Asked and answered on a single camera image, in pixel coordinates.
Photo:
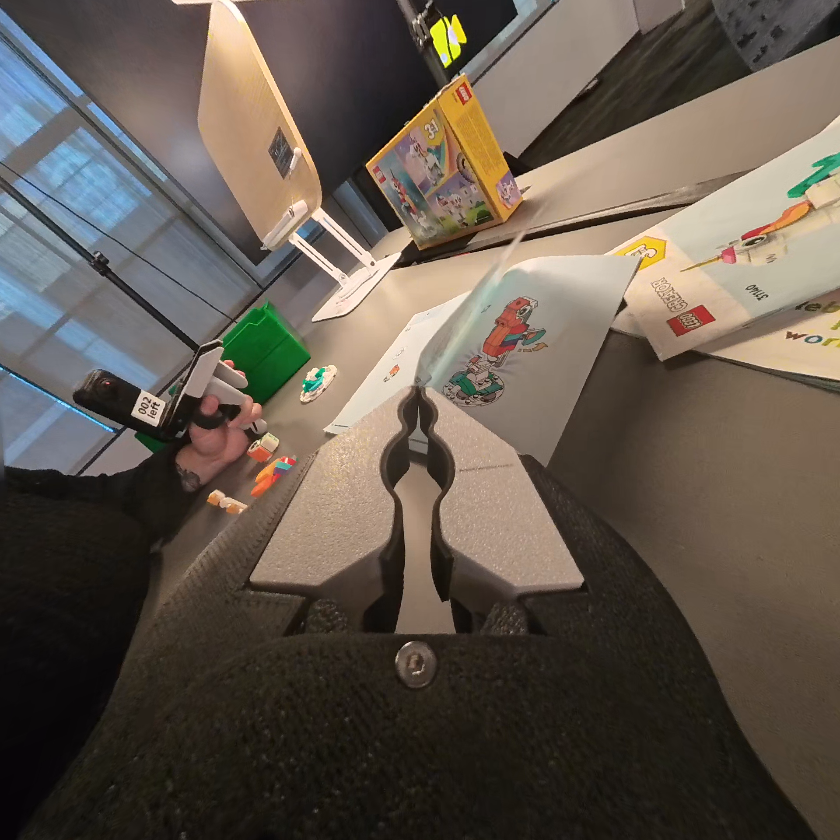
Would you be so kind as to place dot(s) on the person's left hand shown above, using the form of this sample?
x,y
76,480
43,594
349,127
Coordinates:
x,y
220,446

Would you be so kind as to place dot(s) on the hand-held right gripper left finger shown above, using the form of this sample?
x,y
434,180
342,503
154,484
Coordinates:
x,y
328,512

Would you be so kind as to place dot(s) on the yellow lego box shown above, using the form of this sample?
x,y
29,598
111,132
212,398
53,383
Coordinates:
x,y
446,164

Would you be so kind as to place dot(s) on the person's black sweater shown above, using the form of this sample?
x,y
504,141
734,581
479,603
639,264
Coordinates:
x,y
59,656

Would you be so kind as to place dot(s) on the yellow tag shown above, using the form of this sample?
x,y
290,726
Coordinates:
x,y
447,39

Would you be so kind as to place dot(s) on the pale lego brick strip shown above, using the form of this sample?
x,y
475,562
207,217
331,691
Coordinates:
x,y
227,502

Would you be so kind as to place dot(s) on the round white teal lego base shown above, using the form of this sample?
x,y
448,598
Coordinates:
x,y
318,384

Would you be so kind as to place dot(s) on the lego instruction booklet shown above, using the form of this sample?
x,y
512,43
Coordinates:
x,y
544,328

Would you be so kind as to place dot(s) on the green plastic box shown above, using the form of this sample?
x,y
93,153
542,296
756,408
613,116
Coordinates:
x,y
266,354

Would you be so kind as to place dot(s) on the black tripod pole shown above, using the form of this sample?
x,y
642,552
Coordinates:
x,y
98,260

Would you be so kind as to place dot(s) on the tan panel on white stand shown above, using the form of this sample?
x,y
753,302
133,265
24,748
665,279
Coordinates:
x,y
256,111

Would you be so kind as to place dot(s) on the unicorn cover instruction booklet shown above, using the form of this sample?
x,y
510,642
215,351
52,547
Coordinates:
x,y
735,249

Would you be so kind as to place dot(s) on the pale green printed booklet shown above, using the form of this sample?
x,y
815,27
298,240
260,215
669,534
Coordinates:
x,y
807,341

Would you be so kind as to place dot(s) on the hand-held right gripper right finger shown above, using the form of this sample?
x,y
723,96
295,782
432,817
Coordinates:
x,y
505,525

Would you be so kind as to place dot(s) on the lego fish head with eye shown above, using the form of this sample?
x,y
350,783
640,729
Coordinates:
x,y
262,447

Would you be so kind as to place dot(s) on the orange lego fish body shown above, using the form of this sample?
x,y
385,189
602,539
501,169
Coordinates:
x,y
272,476

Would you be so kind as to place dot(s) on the person's left forearm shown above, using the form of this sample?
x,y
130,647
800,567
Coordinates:
x,y
98,492

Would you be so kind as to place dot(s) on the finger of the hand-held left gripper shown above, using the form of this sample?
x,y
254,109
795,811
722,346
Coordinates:
x,y
203,371

